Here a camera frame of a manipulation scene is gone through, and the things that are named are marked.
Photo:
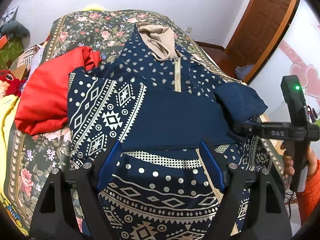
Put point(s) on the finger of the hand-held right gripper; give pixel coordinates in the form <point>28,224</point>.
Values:
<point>243,128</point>

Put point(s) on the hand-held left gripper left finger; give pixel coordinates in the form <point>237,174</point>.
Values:
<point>110,165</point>

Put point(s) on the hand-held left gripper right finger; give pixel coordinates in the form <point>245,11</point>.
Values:
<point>212,165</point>

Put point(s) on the navy patterned hoodie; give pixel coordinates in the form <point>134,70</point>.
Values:
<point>175,110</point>

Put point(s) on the person's right hand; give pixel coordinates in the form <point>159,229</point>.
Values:
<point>288,166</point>

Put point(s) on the white wardrobe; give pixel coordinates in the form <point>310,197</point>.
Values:
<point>280,30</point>

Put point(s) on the wooden baseboard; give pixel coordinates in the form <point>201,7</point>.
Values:
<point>210,46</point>

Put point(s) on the red garment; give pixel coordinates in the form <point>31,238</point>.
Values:
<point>47,100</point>

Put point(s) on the wooden door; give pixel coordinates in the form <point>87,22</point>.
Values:
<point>265,17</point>

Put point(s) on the yellow cloth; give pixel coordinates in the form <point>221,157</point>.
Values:
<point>7,130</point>

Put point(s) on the red plush toy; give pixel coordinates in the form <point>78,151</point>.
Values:
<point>10,78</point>

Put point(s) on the leaf print cloth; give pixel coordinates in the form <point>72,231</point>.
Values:
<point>27,60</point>

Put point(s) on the floral bed blanket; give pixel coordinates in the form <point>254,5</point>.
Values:
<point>82,30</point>

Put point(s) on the green patterned cloth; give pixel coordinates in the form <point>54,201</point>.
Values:
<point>11,53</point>

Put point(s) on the yellow object behind bed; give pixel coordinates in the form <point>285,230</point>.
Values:
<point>93,7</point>

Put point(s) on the orange box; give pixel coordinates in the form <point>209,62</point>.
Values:
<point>3,42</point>

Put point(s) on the grey plush cushion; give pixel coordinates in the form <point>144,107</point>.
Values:
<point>15,31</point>

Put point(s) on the silver patterned bag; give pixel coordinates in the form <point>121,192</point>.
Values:
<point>10,16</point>

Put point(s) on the pink heart wall sticker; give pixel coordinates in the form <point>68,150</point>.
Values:
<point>302,67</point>

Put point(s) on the white wall socket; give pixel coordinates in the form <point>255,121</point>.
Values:
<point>189,29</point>

